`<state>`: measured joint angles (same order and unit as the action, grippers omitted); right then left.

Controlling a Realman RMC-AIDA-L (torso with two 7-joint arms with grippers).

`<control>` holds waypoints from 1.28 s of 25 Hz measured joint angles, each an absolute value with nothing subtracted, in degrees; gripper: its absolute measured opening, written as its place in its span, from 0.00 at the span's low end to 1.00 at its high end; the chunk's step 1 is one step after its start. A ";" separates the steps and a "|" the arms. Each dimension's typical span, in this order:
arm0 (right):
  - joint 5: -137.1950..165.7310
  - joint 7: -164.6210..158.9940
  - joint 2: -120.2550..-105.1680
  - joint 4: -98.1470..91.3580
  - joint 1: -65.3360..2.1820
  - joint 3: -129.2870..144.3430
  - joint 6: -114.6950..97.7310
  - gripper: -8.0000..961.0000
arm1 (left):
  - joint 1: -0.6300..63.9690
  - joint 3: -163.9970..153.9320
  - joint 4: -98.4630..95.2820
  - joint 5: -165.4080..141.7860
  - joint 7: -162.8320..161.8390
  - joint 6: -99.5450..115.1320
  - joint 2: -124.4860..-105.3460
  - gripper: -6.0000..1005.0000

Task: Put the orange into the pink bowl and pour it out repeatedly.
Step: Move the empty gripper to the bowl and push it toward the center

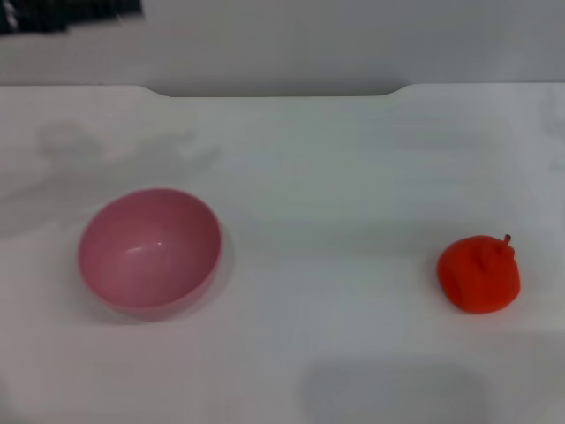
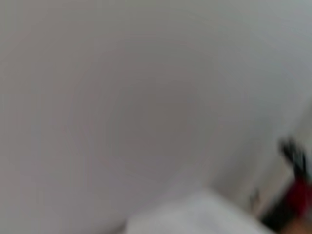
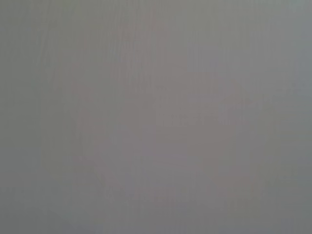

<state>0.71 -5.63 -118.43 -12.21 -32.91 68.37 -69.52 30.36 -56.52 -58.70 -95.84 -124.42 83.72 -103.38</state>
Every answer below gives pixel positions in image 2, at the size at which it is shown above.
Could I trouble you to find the blurry black red object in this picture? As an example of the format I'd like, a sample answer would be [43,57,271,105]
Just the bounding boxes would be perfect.
[258,136,312,234]

